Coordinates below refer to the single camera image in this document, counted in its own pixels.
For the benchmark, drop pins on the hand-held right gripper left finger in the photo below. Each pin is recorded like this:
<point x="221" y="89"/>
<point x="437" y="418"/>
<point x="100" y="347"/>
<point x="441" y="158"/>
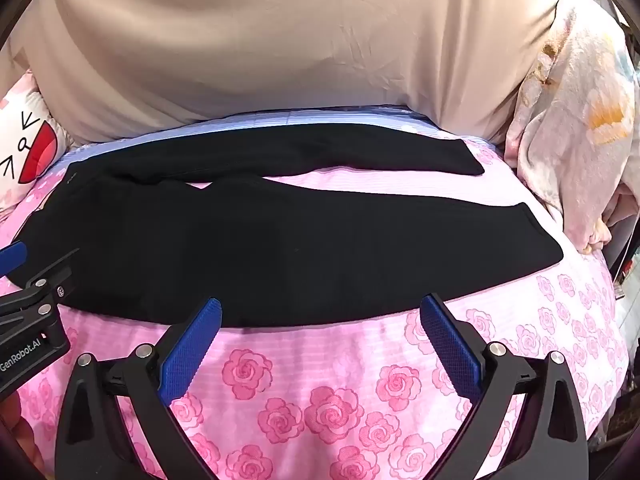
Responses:
<point x="192" y="345"/>

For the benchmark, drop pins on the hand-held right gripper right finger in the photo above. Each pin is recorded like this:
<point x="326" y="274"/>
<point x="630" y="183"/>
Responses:
<point x="450" y="345"/>

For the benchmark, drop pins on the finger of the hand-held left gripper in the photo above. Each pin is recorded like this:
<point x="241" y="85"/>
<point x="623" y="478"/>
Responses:
<point x="12" y="256"/>
<point x="52" y="280"/>

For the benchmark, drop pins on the black pants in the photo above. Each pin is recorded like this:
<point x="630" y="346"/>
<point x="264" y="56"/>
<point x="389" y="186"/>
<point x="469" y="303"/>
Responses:
<point x="250" y="250"/>

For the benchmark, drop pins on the person's left hand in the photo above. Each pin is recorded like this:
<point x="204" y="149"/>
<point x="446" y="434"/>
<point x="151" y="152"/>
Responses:
<point x="12" y="425"/>

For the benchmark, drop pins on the cat face pillow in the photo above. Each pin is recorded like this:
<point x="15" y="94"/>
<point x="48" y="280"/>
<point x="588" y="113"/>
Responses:
<point x="20" y="130"/>

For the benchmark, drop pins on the pink rose bed sheet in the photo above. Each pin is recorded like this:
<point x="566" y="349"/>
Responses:
<point x="320" y="390"/>

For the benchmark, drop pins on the pale floral blanket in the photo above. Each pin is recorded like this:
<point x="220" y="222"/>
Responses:
<point x="565" y="125"/>

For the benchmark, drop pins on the beige padded headboard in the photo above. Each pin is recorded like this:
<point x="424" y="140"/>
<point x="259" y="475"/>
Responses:
<point x="250" y="35"/>

